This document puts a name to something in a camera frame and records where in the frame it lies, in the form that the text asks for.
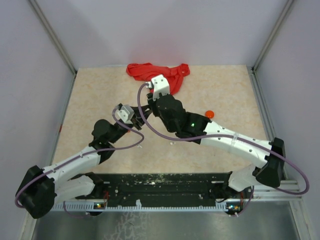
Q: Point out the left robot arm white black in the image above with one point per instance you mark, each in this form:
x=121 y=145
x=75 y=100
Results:
x=42 y=188

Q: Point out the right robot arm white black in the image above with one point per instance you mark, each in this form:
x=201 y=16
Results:
x=265 y=156

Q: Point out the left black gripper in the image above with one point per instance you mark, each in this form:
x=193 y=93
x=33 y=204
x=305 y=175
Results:
x=137 y=118

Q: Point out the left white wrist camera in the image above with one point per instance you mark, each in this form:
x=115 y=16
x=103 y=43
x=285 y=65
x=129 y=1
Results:
x=125 y=113

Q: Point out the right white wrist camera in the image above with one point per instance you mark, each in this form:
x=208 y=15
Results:
x=160 y=86

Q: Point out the red crumpled cloth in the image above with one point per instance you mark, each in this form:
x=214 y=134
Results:
x=146 y=71

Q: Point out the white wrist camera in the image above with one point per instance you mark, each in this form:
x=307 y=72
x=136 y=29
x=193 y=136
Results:
x=125 y=113
x=160 y=86

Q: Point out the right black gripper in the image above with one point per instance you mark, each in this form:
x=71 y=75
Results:
x=152 y=102

